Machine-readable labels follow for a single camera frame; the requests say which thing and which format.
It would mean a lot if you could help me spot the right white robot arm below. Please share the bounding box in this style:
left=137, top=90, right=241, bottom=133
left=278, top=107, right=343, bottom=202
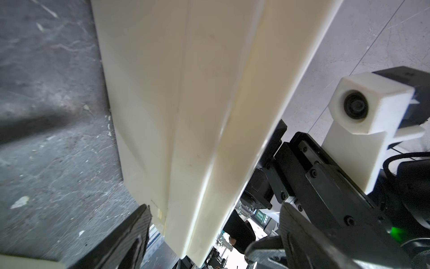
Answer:
left=241, top=66, right=430, bottom=269

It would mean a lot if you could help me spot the cream wrap dispenser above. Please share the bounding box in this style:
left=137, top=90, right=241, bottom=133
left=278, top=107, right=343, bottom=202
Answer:
left=91, top=1, right=342, bottom=266
left=1, top=254, right=66, bottom=269

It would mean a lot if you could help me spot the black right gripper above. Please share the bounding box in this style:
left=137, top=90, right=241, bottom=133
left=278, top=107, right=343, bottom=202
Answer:
left=245, top=121, right=411, bottom=269

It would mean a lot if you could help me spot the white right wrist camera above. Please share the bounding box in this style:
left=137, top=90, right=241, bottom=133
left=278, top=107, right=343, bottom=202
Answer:
left=322, top=72, right=425, bottom=194

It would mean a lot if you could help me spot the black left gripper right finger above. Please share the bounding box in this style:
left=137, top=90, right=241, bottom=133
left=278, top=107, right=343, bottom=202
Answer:
left=279, top=204, right=356, bottom=269

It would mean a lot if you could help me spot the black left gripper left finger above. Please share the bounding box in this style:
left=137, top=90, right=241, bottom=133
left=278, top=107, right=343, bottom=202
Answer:
left=70, top=205, right=152, bottom=269

